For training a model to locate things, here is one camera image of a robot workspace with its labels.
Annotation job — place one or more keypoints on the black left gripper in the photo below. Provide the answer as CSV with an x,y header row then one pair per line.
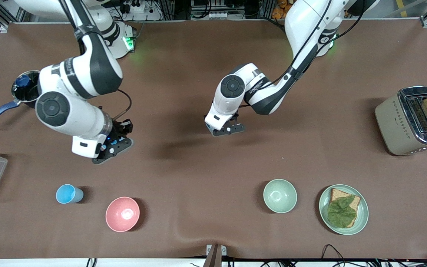
x,y
234,119

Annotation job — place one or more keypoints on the beige and chrome toaster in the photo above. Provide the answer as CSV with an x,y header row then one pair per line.
x,y
391,122

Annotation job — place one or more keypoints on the pale green bowl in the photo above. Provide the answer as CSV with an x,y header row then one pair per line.
x,y
280,195

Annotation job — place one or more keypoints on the green lettuce leaf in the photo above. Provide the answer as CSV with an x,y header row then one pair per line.
x,y
341,213

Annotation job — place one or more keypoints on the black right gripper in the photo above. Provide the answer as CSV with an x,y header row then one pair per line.
x,y
117,130

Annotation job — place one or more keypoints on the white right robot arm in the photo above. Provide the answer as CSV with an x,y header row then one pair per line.
x,y
87,70

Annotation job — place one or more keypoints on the small white power strip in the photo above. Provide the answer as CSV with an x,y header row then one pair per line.
x,y
221,15

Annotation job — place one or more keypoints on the pale green plate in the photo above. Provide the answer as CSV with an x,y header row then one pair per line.
x,y
363,217

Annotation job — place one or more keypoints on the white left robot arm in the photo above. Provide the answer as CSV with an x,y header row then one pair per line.
x,y
310,22

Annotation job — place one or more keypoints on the brown bread slice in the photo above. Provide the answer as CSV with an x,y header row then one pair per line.
x,y
337,193

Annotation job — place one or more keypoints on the metal table clamp bracket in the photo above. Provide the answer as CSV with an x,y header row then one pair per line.
x,y
215,256

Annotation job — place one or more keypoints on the pink bowl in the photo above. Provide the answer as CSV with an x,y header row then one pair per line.
x,y
122,214

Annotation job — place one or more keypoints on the bag of orange buns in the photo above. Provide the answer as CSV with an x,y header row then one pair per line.
x,y
280,11

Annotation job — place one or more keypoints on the white power strip with plugs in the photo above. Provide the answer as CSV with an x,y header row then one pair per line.
x,y
139,9

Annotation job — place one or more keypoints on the light blue plastic cup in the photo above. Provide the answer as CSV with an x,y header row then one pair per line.
x,y
69,194

